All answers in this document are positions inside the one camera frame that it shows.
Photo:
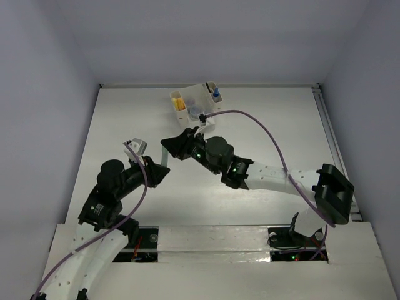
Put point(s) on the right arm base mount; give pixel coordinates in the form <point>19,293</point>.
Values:
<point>286,245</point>

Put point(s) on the paperclip jar far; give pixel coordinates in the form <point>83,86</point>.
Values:
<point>189,101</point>

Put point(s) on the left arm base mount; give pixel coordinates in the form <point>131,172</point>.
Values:
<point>142,243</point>

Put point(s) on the cream divided organizer far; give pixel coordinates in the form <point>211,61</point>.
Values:
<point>215,105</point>

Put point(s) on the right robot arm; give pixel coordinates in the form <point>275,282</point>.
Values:
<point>327,191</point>

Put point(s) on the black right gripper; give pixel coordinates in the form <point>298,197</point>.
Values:
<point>179,147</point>

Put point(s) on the green highlighter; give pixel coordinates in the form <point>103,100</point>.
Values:
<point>164,157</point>

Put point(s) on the clear blue spray bottle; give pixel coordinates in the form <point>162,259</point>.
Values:
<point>216,94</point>

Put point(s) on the cream divided side organizer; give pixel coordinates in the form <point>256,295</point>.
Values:
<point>182,116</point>

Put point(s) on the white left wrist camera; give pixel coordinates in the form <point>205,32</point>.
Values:
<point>134,149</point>

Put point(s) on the paperclip jar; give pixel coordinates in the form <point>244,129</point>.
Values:
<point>189,101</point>
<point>194,112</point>

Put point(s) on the paperclip jar near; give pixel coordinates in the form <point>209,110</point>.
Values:
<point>194,112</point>

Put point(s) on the aluminium table edge rail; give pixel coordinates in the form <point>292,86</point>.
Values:
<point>328,129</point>

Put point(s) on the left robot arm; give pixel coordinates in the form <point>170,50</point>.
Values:
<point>102,231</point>

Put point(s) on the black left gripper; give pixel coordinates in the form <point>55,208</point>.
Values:
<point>154,171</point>

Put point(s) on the white perforated basket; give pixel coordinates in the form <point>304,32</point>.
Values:
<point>199,93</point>

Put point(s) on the yellow highlighter cap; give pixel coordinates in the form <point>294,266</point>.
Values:
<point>175,103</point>

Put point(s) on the orange highlighter cap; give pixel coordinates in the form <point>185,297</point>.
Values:
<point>181,103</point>

